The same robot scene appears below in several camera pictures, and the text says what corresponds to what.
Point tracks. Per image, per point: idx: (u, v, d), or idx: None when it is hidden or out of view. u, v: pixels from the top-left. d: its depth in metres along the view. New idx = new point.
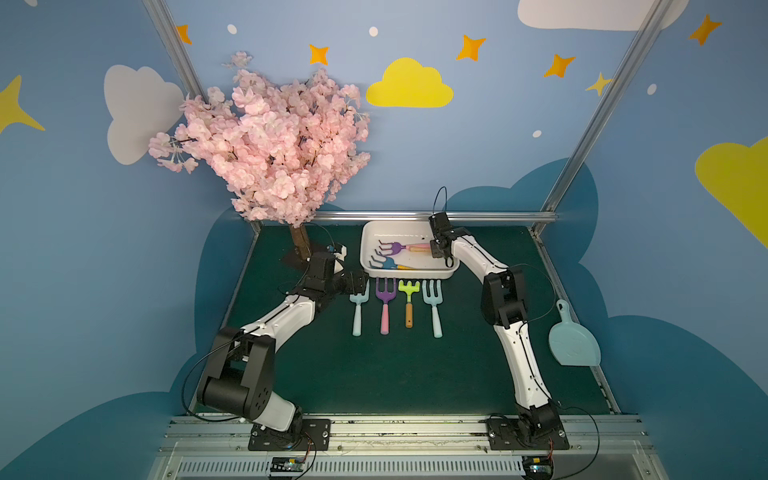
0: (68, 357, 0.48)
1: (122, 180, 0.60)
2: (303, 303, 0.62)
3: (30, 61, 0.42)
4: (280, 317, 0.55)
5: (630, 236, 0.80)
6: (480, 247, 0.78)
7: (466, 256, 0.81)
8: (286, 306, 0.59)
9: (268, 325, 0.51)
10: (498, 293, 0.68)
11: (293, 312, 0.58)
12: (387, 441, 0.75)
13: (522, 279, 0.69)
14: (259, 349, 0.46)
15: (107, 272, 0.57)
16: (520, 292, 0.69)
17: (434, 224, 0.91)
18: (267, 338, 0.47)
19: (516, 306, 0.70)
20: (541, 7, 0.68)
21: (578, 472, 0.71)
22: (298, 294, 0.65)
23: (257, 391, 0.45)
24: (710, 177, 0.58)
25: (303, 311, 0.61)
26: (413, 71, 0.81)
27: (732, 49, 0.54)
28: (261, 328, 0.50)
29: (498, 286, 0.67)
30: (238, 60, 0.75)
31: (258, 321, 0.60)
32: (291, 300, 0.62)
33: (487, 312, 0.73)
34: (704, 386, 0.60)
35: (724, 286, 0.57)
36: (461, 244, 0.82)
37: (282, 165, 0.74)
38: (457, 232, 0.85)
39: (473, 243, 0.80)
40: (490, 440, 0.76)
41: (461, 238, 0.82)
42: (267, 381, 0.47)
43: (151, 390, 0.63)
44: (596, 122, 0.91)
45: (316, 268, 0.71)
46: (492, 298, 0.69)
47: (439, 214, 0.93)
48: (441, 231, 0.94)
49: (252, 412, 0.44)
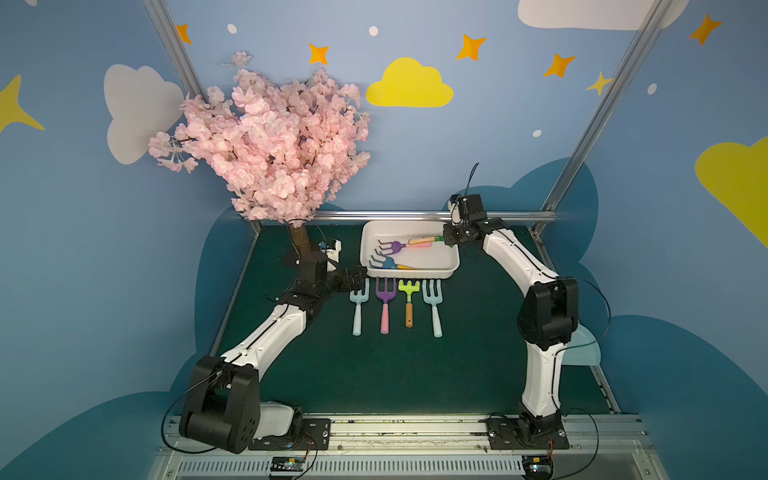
0: (68, 357, 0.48)
1: (122, 180, 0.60)
2: (294, 314, 0.58)
3: (29, 60, 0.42)
4: (266, 338, 0.51)
5: (630, 236, 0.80)
6: (521, 245, 0.65)
7: (501, 256, 0.68)
8: (273, 322, 0.55)
9: (251, 350, 0.48)
10: (546, 311, 0.55)
11: (281, 329, 0.54)
12: (387, 441, 0.75)
13: (577, 294, 0.56)
14: (239, 381, 0.42)
15: (106, 273, 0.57)
16: (571, 309, 0.56)
17: (463, 209, 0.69)
18: (249, 368, 0.44)
19: (564, 324, 0.57)
20: (541, 7, 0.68)
21: (578, 471, 0.72)
22: (287, 304, 0.61)
23: (241, 424, 0.42)
24: (711, 177, 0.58)
25: (290, 325, 0.56)
26: (413, 71, 0.81)
27: (732, 48, 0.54)
28: (243, 356, 0.47)
29: (547, 301, 0.54)
30: (238, 60, 0.75)
31: (240, 346, 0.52)
32: (279, 313, 0.58)
33: (527, 331, 0.61)
34: (703, 386, 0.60)
35: (724, 286, 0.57)
36: (497, 241, 0.68)
37: (282, 165, 0.74)
38: (491, 221, 0.72)
39: (514, 242, 0.66)
40: (490, 440, 0.76)
41: (498, 233, 0.68)
42: (254, 410, 0.45)
43: (151, 389, 0.63)
44: (596, 121, 0.91)
45: (309, 272, 0.65)
46: (533, 312, 0.57)
47: (473, 196, 0.75)
48: (471, 220, 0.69)
49: (238, 445, 0.42)
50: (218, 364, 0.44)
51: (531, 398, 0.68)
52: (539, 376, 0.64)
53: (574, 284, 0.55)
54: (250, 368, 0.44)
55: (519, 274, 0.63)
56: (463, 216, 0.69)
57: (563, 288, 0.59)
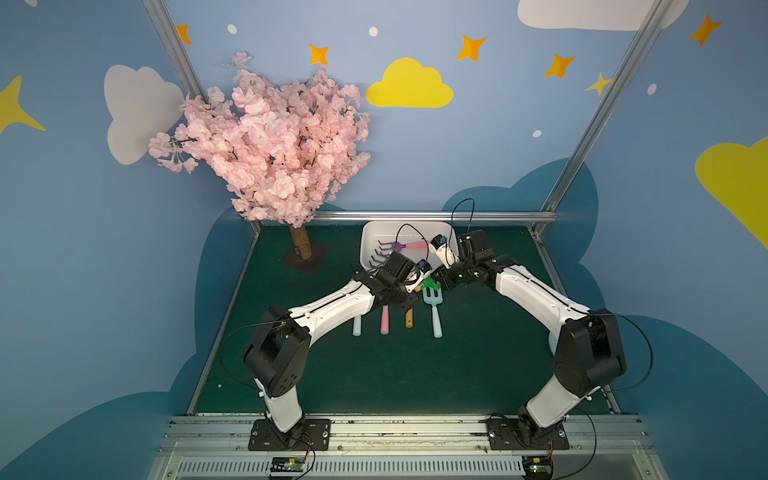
0: (68, 357, 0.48)
1: (122, 180, 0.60)
2: (365, 293, 0.60)
3: (30, 60, 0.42)
4: (330, 307, 0.54)
5: (630, 235, 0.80)
6: (539, 280, 0.59)
7: (519, 296, 0.61)
8: (341, 294, 0.57)
9: (313, 315, 0.51)
10: (587, 351, 0.47)
11: (347, 304, 0.56)
12: (387, 441, 0.75)
13: (618, 328, 0.48)
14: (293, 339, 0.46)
15: (106, 273, 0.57)
16: (616, 349, 0.49)
17: (467, 247, 0.74)
18: (306, 331, 0.47)
19: (611, 368, 0.49)
20: (540, 6, 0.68)
21: (579, 471, 0.72)
22: (362, 282, 0.63)
23: (283, 376, 0.46)
24: (712, 177, 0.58)
25: (356, 304, 0.58)
26: (413, 71, 0.81)
27: (732, 48, 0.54)
28: (305, 318, 0.50)
29: (587, 341, 0.47)
30: (238, 60, 0.75)
31: (306, 306, 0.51)
32: (353, 288, 0.60)
33: (568, 377, 0.51)
34: (703, 385, 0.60)
35: (724, 287, 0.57)
36: (512, 279, 0.61)
37: (282, 165, 0.74)
38: (499, 259, 0.67)
39: (531, 277, 0.60)
40: (490, 440, 0.76)
41: (511, 271, 0.63)
42: (298, 368, 0.49)
43: (151, 390, 0.63)
44: (596, 122, 0.91)
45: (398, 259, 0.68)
46: (571, 355, 0.49)
47: (475, 232, 0.71)
48: (477, 260, 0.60)
49: (276, 391, 0.47)
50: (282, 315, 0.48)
51: (540, 412, 0.65)
52: (560, 406, 0.59)
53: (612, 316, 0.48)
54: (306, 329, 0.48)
55: (545, 315, 0.55)
56: (467, 255, 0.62)
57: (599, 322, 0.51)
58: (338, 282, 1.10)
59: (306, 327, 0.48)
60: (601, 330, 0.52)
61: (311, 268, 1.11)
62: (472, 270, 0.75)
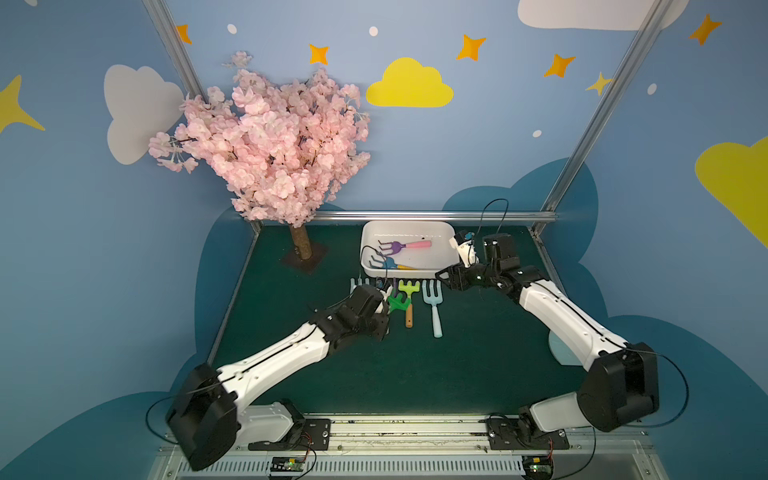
0: (68, 358, 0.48)
1: (121, 180, 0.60)
2: (314, 343, 0.53)
3: (29, 60, 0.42)
4: (271, 363, 0.48)
5: (630, 235, 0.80)
6: (568, 301, 0.54)
7: (546, 315, 0.57)
8: (289, 345, 0.51)
9: (246, 374, 0.45)
10: (619, 388, 0.43)
11: (290, 357, 0.50)
12: (387, 441, 0.75)
13: (656, 366, 0.44)
14: (217, 408, 0.40)
15: (105, 273, 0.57)
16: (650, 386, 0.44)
17: (492, 253, 0.69)
18: (233, 400, 0.42)
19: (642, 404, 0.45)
20: (540, 6, 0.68)
21: (578, 471, 0.72)
22: (316, 325, 0.57)
23: (205, 450, 0.41)
24: (712, 177, 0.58)
25: (304, 353, 0.52)
26: (413, 71, 0.81)
27: (732, 48, 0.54)
28: (235, 380, 0.44)
29: (622, 379, 0.43)
30: (238, 60, 0.75)
31: (241, 365, 0.46)
32: (303, 336, 0.54)
33: (595, 410, 0.47)
34: (703, 385, 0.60)
35: (724, 286, 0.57)
36: (539, 296, 0.57)
37: (282, 165, 0.74)
38: (525, 271, 0.62)
39: (560, 297, 0.55)
40: (490, 440, 0.76)
41: (537, 286, 0.58)
42: (226, 439, 0.44)
43: (152, 390, 0.63)
44: (596, 121, 0.91)
45: (360, 302, 0.61)
46: (601, 389, 0.45)
47: (503, 239, 0.65)
48: (502, 268, 0.69)
49: (200, 461, 0.42)
50: (212, 377, 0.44)
51: (543, 417, 0.65)
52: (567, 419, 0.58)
53: (651, 353, 0.44)
54: (230, 394, 0.42)
55: (574, 341, 0.51)
56: (493, 262, 0.71)
57: (636, 357, 0.47)
58: (338, 282, 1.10)
59: (235, 391, 0.43)
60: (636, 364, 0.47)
61: (311, 268, 1.11)
62: (495, 278, 0.70)
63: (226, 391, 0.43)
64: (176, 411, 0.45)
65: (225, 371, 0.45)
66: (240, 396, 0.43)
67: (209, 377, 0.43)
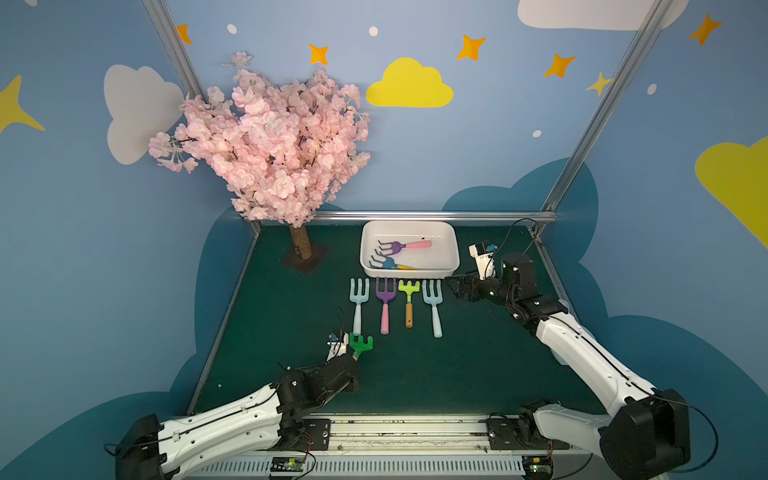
0: (68, 358, 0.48)
1: (121, 180, 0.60)
2: (263, 413, 0.53)
3: (29, 60, 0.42)
4: (210, 428, 0.48)
5: (630, 235, 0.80)
6: (588, 339, 0.52)
7: (565, 351, 0.54)
8: (237, 411, 0.51)
9: (182, 437, 0.46)
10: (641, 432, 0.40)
11: (233, 423, 0.50)
12: (387, 441, 0.75)
13: (687, 417, 0.42)
14: (141, 469, 0.42)
15: (105, 273, 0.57)
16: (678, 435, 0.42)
17: (512, 279, 0.65)
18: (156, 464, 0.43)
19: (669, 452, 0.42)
20: (540, 5, 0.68)
21: (578, 470, 0.72)
22: (280, 390, 0.56)
23: None
24: (711, 178, 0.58)
25: (251, 421, 0.52)
26: (413, 71, 0.81)
27: (732, 48, 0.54)
28: (170, 442, 0.45)
29: (650, 427, 0.40)
30: (238, 60, 0.75)
31: (185, 425, 0.47)
32: (258, 402, 0.53)
33: (621, 456, 0.44)
34: (703, 385, 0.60)
35: (724, 287, 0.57)
36: (558, 331, 0.55)
37: (282, 165, 0.74)
38: (543, 301, 0.60)
39: (579, 334, 0.53)
40: (490, 440, 0.76)
41: (556, 319, 0.56)
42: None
43: (152, 390, 0.63)
44: (596, 121, 0.91)
45: (331, 376, 0.60)
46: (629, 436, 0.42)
47: (524, 267, 0.61)
48: (519, 298, 0.63)
49: None
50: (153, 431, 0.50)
51: (546, 424, 0.64)
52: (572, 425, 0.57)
53: (681, 402, 0.42)
54: (160, 457, 0.43)
55: (599, 382, 0.48)
56: (513, 289, 0.67)
57: (665, 404, 0.44)
58: (338, 281, 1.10)
59: (165, 454, 0.44)
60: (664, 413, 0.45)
61: (311, 268, 1.11)
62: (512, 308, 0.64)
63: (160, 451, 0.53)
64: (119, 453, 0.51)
65: (168, 429, 0.46)
66: (170, 458, 0.44)
67: (150, 430, 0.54)
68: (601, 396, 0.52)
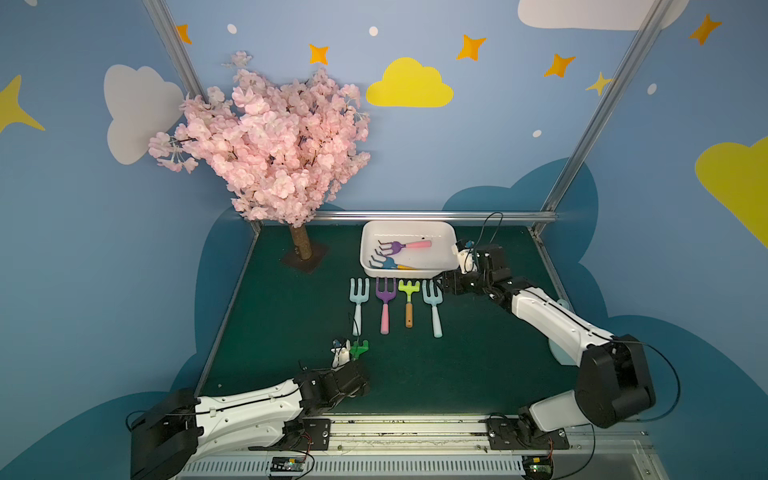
0: (67, 358, 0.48)
1: (121, 179, 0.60)
2: (288, 405, 0.55)
3: (29, 60, 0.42)
4: (241, 410, 0.50)
5: (631, 236, 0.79)
6: (557, 304, 0.57)
7: (537, 320, 0.59)
8: (265, 399, 0.53)
9: (218, 414, 0.47)
10: (611, 380, 0.44)
11: (264, 409, 0.52)
12: (387, 441, 0.75)
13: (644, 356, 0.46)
14: (179, 441, 0.42)
15: (105, 273, 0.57)
16: (643, 379, 0.46)
17: (485, 264, 0.71)
18: (195, 438, 0.43)
19: (641, 400, 0.45)
20: (540, 6, 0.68)
21: (578, 470, 0.72)
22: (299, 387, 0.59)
23: (152, 470, 0.43)
24: (712, 177, 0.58)
25: (277, 411, 0.54)
26: (413, 71, 0.81)
27: (732, 48, 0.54)
28: (206, 417, 0.46)
29: (612, 368, 0.45)
30: (238, 60, 0.75)
31: (218, 403, 0.48)
32: (284, 393, 0.56)
33: (591, 407, 0.48)
34: (704, 386, 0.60)
35: (725, 287, 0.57)
36: (528, 301, 0.60)
37: (282, 165, 0.74)
38: (516, 280, 0.66)
39: (548, 301, 0.58)
40: (490, 440, 0.76)
41: (526, 291, 0.62)
42: (175, 468, 0.46)
43: (152, 390, 0.63)
44: (596, 121, 0.91)
45: (346, 379, 0.63)
46: (593, 381, 0.46)
47: (494, 249, 0.68)
48: (494, 279, 0.69)
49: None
50: (190, 404, 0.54)
51: (543, 417, 0.65)
52: (569, 419, 0.57)
53: (637, 344, 0.46)
54: (198, 429, 0.44)
55: (566, 339, 0.52)
56: (485, 272, 0.74)
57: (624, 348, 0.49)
58: (338, 281, 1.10)
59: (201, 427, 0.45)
60: (626, 358, 0.49)
61: (311, 268, 1.11)
62: (487, 289, 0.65)
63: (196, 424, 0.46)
64: (144, 422, 0.47)
65: (203, 404, 0.47)
66: (205, 432, 0.45)
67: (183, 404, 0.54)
68: (569, 353, 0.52)
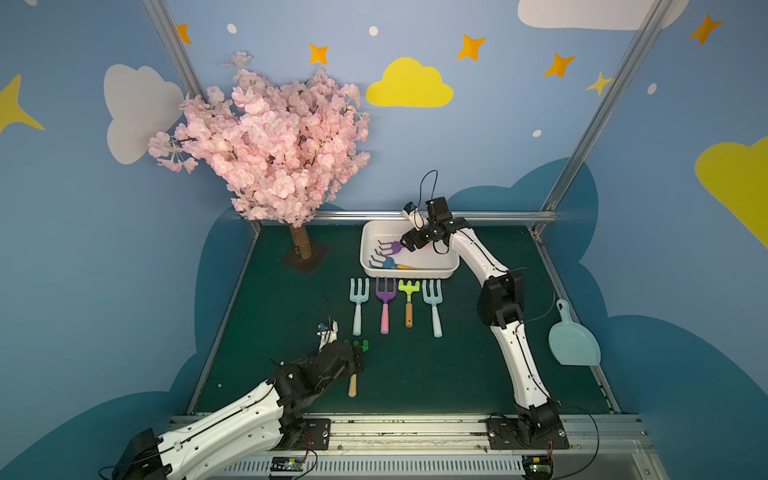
0: (66, 358, 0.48)
1: (121, 179, 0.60)
2: (264, 409, 0.52)
3: (28, 60, 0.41)
4: (211, 433, 0.48)
5: (631, 236, 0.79)
6: (479, 244, 0.76)
7: (464, 253, 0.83)
8: (237, 412, 0.51)
9: (184, 446, 0.45)
10: (497, 297, 0.67)
11: (234, 425, 0.49)
12: (387, 441, 0.75)
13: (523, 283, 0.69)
14: None
15: (104, 273, 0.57)
16: (518, 296, 0.69)
17: (430, 210, 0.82)
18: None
19: (514, 308, 0.71)
20: (540, 6, 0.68)
21: (578, 471, 0.72)
22: (278, 383, 0.56)
23: None
24: (712, 177, 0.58)
25: (254, 419, 0.52)
26: (413, 71, 0.81)
27: (732, 49, 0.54)
28: (173, 452, 0.44)
29: (499, 290, 0.67)
30: (238, 59, 0.75)
31: (183, 434, 0.46)
32: (258, 399, 0.53)
33: (486, 313, 0.72)
34: (703, 386, 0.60)
35: (725, 287, 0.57)
36: (460, 240, 0.79)
37: (282, 165, 0.74)
38: (455, 221, 0.82)
39: (474, 241, 0.77)
40: (490, 440, 0.76)
41: (460, 232, 0.79)
42: None
43: (152, 389, 0.63)
44: (596, 121, 0.91)
45: (326, 363, 0.60)
46: (489, 299, 0.69)
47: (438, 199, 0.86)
48: (438, 220, 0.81)
49: None
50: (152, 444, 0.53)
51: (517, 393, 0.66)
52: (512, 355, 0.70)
53: (519, 275, 0.68)
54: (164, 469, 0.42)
55: (478, 268, 0.74)
56: (431, 217, 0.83)
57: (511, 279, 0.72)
58: (338, 281, 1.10)
59: (170, 464, 0.43)
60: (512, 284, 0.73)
61: (310, 268, 1.11)
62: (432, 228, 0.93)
63: (163, 463, 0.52)
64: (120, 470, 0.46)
65: (168, 440, 0.45)
66: (175, 468, 0.43)
67: (149, 445, 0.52)
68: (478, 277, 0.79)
